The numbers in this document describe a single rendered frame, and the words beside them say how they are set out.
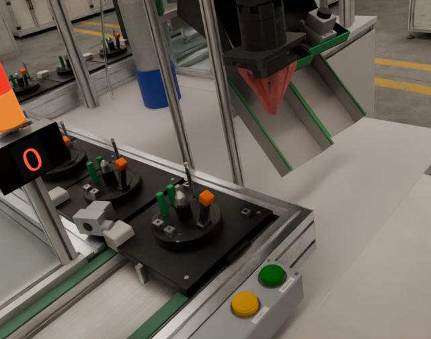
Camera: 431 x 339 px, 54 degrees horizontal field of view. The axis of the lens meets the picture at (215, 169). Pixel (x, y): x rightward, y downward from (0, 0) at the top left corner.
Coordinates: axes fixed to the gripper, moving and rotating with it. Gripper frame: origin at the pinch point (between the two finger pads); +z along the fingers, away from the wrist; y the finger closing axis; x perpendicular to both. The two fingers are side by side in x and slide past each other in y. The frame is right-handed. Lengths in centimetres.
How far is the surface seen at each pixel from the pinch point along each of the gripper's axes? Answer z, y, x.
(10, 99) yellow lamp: -6.6, 23.4, -29.6
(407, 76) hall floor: 127, -308, -101
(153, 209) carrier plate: 26.5, 5.8, -30.3
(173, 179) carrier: 26.6, -4.4, -35.2
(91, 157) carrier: 27, -1, -66
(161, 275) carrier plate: 26.4, 17.4, -14.1
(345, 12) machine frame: 32, -157, -75
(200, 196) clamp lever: 16.2, 6.3, -12.8
